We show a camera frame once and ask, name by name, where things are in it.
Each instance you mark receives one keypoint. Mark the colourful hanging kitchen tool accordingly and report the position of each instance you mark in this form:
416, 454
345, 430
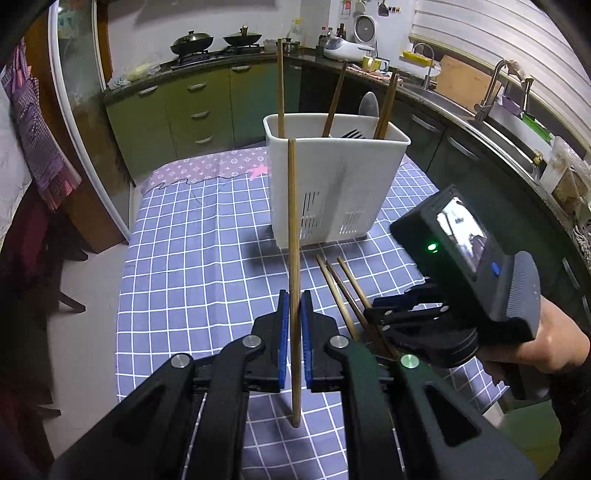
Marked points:
345, 7

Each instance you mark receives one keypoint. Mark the dark kitchen countertop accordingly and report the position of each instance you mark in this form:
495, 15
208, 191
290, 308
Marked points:
415, 94

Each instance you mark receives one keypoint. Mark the gas stove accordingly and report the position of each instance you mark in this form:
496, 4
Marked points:
217, 57

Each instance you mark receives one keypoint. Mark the small dark pot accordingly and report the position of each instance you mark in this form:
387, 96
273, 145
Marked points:
292, 46

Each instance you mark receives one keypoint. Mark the clear oil bottle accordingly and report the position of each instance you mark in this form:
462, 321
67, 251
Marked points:
297, 31

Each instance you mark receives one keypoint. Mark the green plastic container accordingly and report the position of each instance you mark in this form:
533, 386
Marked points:
535, 125

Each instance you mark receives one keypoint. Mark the purple plastic container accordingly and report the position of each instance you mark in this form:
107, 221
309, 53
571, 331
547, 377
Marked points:
511, 104

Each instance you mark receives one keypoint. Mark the black hanging spatula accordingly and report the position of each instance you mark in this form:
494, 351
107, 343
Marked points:
382, 8

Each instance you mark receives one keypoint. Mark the white window blind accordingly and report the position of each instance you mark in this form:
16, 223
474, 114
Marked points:
498, 50

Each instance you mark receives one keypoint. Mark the dark green sink cabinets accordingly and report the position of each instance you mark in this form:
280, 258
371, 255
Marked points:
485, 194

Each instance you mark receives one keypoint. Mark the hanging peeler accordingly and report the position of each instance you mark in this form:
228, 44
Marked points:
360, 5

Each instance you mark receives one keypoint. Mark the small chrome faucet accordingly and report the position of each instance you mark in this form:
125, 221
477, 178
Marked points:
427, 69

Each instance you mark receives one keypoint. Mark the black wok with lid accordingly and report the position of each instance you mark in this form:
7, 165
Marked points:
191, 44
242, 38

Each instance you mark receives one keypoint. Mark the clear plastic food bag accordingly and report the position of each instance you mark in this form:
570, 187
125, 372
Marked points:
565, 180

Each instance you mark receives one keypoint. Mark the dark wooden chair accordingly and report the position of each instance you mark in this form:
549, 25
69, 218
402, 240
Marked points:
37, 258

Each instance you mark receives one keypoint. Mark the tall steel faucet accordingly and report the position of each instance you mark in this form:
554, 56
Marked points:
489, 92

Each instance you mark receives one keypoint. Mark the green base cabinets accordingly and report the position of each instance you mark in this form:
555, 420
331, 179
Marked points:
203, 115

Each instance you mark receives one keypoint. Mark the yellow green mug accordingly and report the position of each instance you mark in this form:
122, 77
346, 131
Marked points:
369, 63

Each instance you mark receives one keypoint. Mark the glass sliding door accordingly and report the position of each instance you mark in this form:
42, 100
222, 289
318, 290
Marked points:
78, 115

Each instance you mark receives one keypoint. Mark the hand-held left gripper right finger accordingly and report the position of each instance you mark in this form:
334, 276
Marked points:
307, 341

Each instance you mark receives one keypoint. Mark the blue checkered tablecloth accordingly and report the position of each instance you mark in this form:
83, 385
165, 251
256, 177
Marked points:
194, 277

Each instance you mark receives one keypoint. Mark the yellow sponge tray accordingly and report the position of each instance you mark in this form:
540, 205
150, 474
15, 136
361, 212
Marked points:
418, 56

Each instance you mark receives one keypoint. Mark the person's right hand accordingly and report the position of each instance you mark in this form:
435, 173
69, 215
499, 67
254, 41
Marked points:
561, 341

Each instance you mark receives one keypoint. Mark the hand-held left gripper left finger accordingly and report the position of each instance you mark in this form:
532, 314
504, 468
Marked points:
285, 341

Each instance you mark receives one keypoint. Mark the metal cup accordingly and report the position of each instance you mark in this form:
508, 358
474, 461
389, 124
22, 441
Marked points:
384, 64

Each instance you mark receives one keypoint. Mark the yellow cloth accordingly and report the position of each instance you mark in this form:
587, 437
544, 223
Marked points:
142, 70

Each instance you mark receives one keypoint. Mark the purple checkered apron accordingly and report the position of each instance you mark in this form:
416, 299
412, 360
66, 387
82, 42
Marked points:
41, 147

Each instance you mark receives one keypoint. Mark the white rice cooker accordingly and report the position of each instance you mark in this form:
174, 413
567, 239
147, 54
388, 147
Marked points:
346, 48

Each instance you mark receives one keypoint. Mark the wooden cutting board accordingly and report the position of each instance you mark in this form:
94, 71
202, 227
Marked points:
461, 78

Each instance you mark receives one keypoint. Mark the steel kitchen sink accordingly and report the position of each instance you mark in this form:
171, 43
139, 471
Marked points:
503, 143

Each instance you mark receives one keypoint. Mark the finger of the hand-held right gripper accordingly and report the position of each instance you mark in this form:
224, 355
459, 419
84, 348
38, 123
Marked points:
406, 297
406, 316

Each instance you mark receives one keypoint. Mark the dark sauce bottle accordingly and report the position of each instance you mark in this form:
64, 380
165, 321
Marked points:
325, 34
341, 31

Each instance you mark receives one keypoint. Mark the white hanging sheet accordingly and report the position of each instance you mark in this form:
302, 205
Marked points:
11, 161

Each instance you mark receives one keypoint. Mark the metal spoon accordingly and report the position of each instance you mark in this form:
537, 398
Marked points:
369, 104

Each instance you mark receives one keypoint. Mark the brown wooden door frame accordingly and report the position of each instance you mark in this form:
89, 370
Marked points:
99, 207

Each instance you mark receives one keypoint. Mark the grey blue cloth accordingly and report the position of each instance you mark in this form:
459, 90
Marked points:
116, 83

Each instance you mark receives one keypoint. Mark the purple patterned cloth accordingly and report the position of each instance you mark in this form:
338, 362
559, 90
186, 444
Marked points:
207, 166

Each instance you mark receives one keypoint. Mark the black plastic fork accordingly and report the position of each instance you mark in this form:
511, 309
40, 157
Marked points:
355, 134

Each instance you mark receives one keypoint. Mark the pink counter cloth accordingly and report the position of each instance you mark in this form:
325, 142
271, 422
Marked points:
364, 74

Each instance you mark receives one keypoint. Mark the white plastic utensil holder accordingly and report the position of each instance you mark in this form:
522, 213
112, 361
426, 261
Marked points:
332, 184

